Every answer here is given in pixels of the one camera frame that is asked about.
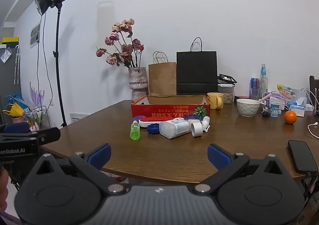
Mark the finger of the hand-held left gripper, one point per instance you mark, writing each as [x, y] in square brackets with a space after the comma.
[49, 135]
[16, 128]

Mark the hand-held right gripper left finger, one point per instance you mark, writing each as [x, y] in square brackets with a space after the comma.
[101, 155]

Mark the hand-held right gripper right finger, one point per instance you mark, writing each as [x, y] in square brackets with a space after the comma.
[219, 156]

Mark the white tape roll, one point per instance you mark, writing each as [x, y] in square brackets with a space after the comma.
[197, 129]

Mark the small white spray bottle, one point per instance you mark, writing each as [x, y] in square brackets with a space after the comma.
[205, 124]

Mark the green spray bottle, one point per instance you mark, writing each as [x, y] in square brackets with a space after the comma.
[135, 131]

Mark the blue rimmed lid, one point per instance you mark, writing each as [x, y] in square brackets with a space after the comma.
[193, 117]

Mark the purple ridged lid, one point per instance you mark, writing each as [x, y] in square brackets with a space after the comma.
[138, 118]

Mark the clear plastic container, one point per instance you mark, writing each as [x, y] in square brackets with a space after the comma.
[173, 129]

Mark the blue ridged lid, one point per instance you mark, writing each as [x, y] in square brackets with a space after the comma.
[152, 129]

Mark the red white lint brush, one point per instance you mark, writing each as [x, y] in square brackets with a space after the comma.
[152, 122]

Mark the red cardboard box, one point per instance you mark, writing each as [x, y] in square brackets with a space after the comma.
[164, 110]

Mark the blue and yellow bags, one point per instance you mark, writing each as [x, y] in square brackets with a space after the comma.
[15, 107]

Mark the grey cabinet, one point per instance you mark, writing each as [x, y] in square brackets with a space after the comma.
[8, 82]

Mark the yellow mug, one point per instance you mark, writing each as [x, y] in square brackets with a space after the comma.
[214, 100]

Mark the red flat box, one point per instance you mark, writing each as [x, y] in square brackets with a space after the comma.
[241, 97]

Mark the clear container black clip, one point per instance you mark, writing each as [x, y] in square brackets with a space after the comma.
[226, 90]

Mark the glass cup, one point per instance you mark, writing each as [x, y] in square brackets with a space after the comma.
[254, 94]

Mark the small blue white jar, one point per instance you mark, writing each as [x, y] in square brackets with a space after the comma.
[275, 110]

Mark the pink spoon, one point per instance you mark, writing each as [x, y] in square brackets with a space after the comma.
[264, 99]

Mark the blue drink can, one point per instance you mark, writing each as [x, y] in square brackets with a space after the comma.
[254, 84]

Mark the orange fruit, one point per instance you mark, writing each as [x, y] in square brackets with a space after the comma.
[290, 117]

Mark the pink textured vase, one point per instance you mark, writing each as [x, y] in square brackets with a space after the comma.
[137, 82]

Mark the black smartphone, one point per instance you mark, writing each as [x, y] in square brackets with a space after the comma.
[301, 156]

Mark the black paper bag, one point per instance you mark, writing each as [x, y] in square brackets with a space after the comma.
[197, 72]

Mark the clear glass bottle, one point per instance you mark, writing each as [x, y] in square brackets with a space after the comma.
[263, 80]

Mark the yellow box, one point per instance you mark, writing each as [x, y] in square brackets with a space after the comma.
[10, 40]

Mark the white blue box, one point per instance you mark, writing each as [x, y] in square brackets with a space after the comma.
[297, 110]

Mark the colourful snack packet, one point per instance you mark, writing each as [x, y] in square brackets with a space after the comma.
[286, 90]

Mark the brown paper bag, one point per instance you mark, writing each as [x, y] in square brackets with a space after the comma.
[162, 80]

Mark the dark wooden chair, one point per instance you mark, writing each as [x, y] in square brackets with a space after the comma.
[314, 95]

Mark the dried pink flowers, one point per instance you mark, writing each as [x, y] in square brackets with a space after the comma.
[122, 42]

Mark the purple flower wall sticker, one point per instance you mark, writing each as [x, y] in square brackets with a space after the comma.
[37, 96]

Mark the wall poster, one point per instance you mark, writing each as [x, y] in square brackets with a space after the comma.
[35, 35]

